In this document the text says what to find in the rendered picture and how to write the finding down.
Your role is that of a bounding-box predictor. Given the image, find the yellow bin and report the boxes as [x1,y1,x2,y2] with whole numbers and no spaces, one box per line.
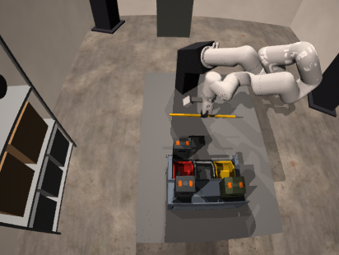
[213,161,235,179]

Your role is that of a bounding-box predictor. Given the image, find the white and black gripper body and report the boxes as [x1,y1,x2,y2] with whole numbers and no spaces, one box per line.
[202,99,214,115]

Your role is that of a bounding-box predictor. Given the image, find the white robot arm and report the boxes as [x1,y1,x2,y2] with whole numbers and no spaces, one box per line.
[183,42,323,108]

